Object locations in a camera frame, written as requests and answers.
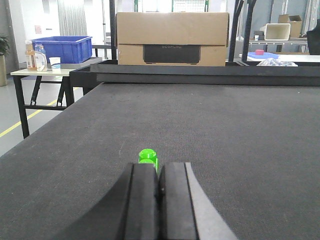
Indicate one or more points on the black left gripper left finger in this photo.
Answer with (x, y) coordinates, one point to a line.
(128, 211)

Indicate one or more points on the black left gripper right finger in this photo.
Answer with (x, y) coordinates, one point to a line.
(186, 212)

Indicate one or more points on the green plastic block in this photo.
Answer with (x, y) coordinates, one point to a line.
(149, 156)

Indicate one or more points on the dark grey conveyor belt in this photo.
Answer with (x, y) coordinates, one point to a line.
(254, 150)

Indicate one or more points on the white folding table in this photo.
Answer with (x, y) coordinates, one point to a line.
(42, 82)

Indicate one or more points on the white paper cup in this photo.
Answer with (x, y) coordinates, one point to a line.
(55, 63)

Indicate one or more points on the blue tray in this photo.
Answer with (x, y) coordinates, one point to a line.
(265, 55)

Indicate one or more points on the blue plastic crate on table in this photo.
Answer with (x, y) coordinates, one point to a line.
(70, 49)

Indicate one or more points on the crumpled plastic bag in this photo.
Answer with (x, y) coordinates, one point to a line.
(271, 62)

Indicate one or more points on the large cardboard box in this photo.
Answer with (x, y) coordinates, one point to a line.
(172, 38)

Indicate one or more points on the clear plastic bottle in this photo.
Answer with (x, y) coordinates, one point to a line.
(40, 58)

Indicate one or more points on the pink tape roll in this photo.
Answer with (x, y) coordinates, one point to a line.
(259, 52)

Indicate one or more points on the orange drink bottle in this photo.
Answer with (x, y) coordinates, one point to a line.
(30, 56)

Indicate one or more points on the white open box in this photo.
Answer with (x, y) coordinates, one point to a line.
(277, 31)

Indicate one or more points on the small cardboard box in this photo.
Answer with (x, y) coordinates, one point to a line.
(295, 22)

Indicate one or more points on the black conveyor end frame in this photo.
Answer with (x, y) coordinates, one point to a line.
(241, 73)

